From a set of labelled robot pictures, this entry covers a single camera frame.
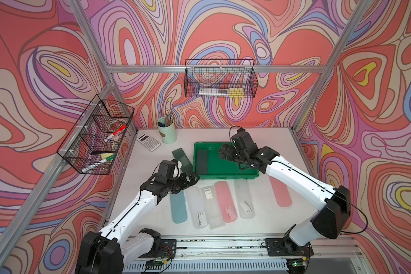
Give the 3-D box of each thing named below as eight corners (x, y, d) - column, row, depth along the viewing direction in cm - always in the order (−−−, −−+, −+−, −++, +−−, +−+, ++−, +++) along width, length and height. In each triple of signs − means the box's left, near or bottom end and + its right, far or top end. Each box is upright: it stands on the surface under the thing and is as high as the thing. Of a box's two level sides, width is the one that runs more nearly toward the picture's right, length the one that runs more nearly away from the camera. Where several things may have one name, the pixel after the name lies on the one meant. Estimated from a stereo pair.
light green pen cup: (162, 144, 115) (156, 125, 101) (164, 134, 121) (159, 115, 107) (175, 144, 115) (171, 125, 101) (177, 134, 121) (173, 115, 107)
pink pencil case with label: (224, 224, 82) (225, 223, 80) (214, 183, 96) (214, 181, 94) (239, 221, 83) (239, 219, 81) (226, 181, 97) (226, 179, 95)
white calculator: (137, 140, 117) (136, 138, 115) (146, 134, 121) (145, 132, 119) (152, 152, 111) (151, 149, 109) (160, 145, 114) (160, 142, 112)
